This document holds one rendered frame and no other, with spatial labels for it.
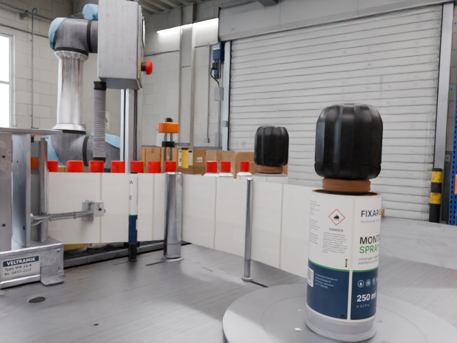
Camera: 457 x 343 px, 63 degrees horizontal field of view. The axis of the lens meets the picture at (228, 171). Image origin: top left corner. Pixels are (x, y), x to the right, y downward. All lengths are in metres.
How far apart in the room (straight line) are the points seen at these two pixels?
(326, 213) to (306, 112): 5.07
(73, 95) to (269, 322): 1.16
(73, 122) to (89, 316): 0.99
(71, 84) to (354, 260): 1.23
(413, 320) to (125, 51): 0.81
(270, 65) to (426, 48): 2.11
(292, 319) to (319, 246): 0.12
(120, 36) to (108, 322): 0.68
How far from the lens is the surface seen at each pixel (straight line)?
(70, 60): 1.51
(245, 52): 6.18
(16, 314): 0.63
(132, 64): 0.98
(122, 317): 0.58
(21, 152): 0.73
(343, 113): 0.47
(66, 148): 1.45
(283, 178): 0.86
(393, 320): 0.59
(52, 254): 0.74
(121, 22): 1.01
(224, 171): 1.16
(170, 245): 0.80
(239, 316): 0.54
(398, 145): 5.14
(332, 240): 0.47
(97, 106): 1.03
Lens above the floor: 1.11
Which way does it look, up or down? 3 degrees down
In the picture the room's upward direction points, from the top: 2 degrees clockwise
